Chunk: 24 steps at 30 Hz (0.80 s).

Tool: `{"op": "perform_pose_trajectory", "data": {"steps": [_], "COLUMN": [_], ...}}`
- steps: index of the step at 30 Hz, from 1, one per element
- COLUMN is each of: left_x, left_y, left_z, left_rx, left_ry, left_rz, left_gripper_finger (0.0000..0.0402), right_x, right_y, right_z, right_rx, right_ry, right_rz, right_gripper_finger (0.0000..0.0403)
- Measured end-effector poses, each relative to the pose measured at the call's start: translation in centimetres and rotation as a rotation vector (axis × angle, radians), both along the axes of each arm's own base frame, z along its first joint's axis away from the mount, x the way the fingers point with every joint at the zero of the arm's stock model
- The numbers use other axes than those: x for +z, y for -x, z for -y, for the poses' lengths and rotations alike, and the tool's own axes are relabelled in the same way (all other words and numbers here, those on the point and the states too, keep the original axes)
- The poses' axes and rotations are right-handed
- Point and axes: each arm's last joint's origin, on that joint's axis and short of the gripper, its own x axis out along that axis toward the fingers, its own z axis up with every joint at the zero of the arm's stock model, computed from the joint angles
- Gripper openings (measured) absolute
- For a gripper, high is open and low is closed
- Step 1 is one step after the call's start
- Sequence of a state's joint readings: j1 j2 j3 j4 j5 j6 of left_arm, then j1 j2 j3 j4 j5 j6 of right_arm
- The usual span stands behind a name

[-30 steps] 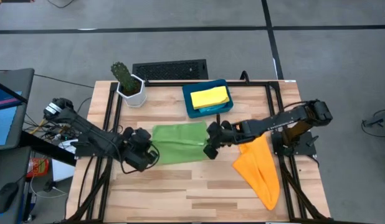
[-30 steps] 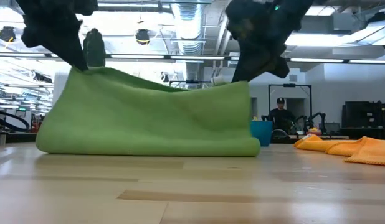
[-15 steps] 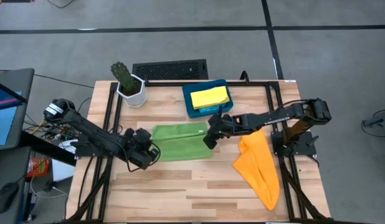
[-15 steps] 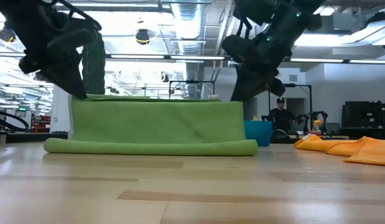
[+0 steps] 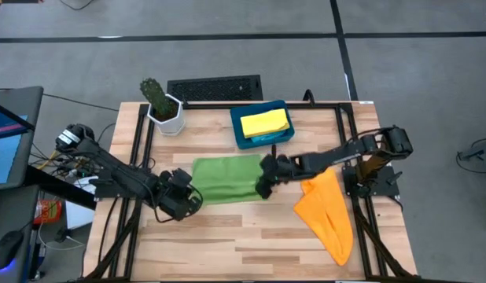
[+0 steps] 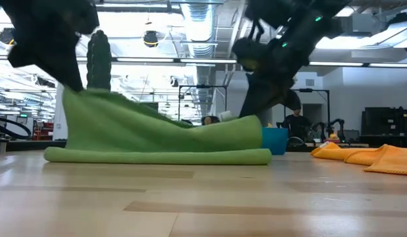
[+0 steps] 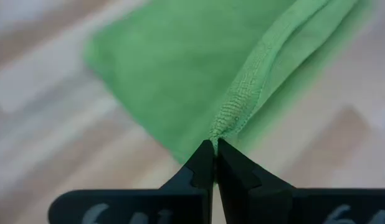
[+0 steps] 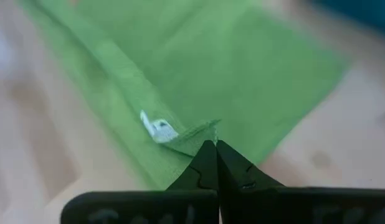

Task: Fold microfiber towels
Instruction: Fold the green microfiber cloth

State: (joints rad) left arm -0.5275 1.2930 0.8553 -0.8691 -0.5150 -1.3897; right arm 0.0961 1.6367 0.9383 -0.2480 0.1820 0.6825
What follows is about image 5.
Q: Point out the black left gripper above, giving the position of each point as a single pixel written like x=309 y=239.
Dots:
x=174 y=200

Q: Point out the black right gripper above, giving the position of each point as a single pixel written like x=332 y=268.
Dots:
x=278 y=167

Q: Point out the green microfiber towel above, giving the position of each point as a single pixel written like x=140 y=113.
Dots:
x=227 y=178

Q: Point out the yellow microfiber towel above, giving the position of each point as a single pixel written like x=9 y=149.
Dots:
x=264 y=122

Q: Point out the orange microfiber towel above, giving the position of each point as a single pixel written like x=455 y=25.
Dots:
x=325 y=212

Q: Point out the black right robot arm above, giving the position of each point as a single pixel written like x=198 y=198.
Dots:
x=345 y=153

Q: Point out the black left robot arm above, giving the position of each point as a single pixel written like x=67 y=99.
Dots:
x=109 y=169

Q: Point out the teal plastic bin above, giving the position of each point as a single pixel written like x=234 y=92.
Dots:
x=236 y=133

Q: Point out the white hexagonal plant pot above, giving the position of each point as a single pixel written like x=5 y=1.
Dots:
x=172 y=126

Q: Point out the black perforated floor grille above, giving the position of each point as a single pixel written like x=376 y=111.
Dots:
x=215 y=88

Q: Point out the white power strip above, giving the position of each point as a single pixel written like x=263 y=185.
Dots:
x=85 y=182

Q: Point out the green cactus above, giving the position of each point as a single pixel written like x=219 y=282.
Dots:
x=156 y=96

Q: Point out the white box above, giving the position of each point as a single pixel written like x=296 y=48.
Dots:
x=79 y=216

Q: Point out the orange snack bag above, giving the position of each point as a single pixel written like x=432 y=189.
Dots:
x=48 y=211

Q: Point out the grey desk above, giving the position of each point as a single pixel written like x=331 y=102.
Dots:
x=15 y=212

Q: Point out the monitor with blue screen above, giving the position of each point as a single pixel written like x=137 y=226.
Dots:
x=7 y=157

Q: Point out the black computer mouse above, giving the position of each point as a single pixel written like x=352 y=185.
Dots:
x=7 y=249

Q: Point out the black floor stand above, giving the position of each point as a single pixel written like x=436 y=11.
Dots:
x=481 y=151

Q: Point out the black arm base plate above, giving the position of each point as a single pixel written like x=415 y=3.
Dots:
x=388 y=186
x=107 y=190

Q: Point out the black aluminium table frame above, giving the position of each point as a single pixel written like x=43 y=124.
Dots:
x=211 y=105

